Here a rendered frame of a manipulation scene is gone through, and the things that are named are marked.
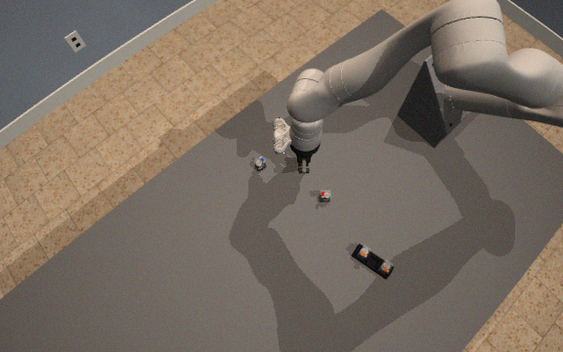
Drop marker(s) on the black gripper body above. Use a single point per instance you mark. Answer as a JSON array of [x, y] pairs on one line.
[[304, 155]]

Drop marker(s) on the black rack with three pockets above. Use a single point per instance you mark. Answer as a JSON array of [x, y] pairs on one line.
[[371, 261]]

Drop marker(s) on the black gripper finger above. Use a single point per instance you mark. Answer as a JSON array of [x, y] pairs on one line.
[[303, 166]]

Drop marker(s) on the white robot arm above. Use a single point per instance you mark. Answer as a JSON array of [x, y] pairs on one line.
[[469, 53]]

